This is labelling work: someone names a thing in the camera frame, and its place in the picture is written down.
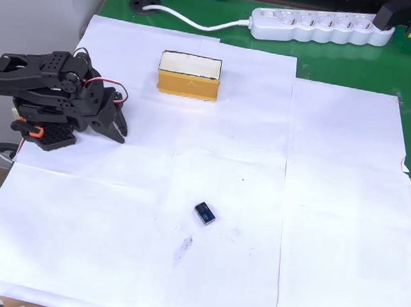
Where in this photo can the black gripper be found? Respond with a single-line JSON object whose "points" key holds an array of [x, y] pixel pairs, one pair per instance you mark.
{"points": [[106, 119]]}

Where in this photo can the small dark blue block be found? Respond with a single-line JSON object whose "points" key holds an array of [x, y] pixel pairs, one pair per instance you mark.
{"points": [[205, 214]]}

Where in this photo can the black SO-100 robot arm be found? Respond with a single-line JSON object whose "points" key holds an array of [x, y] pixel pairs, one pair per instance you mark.
{"points": [[30, 75]]}

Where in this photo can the yellow rectangular box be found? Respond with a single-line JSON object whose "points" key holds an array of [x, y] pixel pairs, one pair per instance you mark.
{"points": [[187, 84]]}

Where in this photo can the white paper sheet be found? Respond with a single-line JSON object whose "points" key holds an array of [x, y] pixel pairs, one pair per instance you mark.
{"points": [[60, 238], [343, 260], [250, 128], [224, 276], [128, 48], [342, 128]]}

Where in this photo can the black orange table clamp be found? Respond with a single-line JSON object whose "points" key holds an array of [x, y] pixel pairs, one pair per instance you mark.
{"points": [[32, 132], [6, 147]]}

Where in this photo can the white power strip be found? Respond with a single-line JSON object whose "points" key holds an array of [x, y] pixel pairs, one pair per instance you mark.
{"points": [[307, 34]]}

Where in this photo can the green desk mat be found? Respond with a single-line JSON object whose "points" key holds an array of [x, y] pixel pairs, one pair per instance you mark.
{"points": [[341, 61]]}

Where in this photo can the black power adapter plug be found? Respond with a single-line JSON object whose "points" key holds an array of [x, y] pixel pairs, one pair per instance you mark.
{"points": [[387, 15]]}

